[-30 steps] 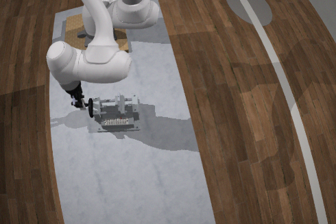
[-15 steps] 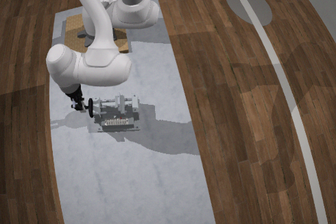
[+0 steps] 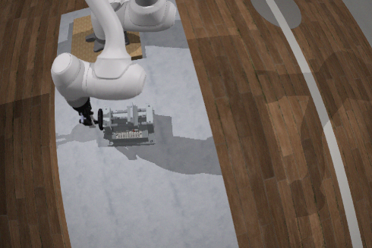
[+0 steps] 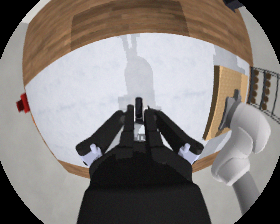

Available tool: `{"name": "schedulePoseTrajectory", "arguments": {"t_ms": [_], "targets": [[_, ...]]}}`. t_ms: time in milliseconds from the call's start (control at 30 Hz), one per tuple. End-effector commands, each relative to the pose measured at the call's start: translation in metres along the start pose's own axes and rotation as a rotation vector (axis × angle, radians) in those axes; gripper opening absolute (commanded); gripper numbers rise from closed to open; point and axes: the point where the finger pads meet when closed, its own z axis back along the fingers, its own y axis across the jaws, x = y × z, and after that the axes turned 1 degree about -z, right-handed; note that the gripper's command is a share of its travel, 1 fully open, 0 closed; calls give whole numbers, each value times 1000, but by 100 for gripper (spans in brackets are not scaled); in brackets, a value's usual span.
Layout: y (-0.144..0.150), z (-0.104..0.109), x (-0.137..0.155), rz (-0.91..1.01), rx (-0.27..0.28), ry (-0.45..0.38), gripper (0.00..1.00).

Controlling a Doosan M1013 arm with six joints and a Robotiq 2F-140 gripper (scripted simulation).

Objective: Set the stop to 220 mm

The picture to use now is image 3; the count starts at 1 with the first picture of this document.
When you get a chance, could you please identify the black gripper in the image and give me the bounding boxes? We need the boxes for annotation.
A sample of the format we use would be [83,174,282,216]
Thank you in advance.
[72,97,96,128]

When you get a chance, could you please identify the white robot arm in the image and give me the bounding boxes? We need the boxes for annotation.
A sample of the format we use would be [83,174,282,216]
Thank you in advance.
[51,0,176,108]

